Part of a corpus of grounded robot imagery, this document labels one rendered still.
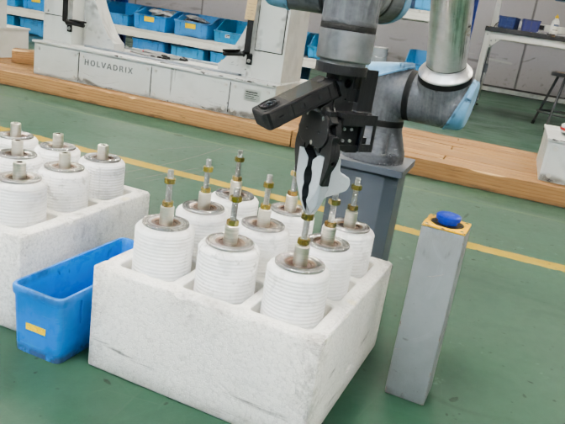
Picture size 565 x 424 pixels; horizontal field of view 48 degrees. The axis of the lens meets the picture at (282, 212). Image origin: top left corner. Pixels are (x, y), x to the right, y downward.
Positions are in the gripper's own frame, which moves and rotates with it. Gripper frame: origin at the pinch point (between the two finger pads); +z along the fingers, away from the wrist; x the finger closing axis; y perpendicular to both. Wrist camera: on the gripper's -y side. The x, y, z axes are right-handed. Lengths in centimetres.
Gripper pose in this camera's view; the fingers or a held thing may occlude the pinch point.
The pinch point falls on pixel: (306, 204)
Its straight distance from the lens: 90.9
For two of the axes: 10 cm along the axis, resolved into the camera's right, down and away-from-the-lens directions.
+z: -1.5, 9.4, 3.0
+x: -4.9, -3.3, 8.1
